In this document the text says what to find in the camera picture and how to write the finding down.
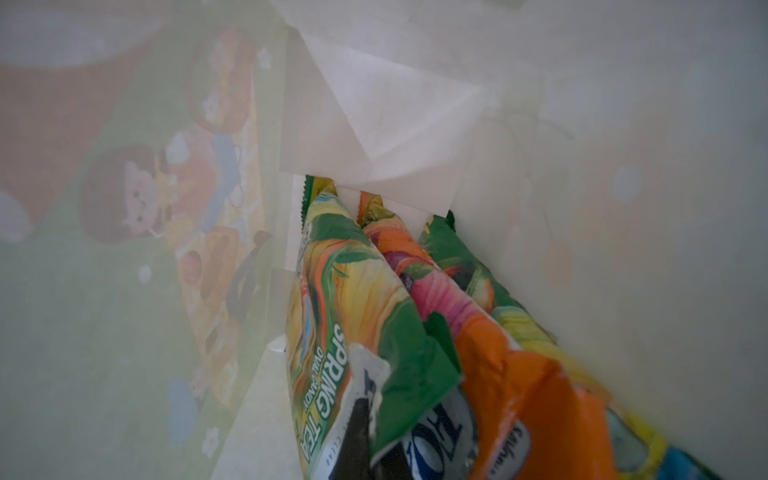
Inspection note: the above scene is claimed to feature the orange fruit candy bag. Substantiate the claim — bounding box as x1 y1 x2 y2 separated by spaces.
358 192 618 479

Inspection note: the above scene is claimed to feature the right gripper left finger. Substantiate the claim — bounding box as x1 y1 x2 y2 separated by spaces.
344 398 371 480

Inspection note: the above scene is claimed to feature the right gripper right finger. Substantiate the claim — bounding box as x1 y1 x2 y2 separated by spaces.
376 443 413 480

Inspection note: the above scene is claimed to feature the white paper bag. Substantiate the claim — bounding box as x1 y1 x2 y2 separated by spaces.
1 1 767 479

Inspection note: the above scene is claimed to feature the green spring tea candy bag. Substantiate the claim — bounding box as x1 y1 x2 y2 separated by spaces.
286 176 460 479

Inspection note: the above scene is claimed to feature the green yellow candy bag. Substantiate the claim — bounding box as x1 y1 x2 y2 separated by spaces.
418 215 718 479

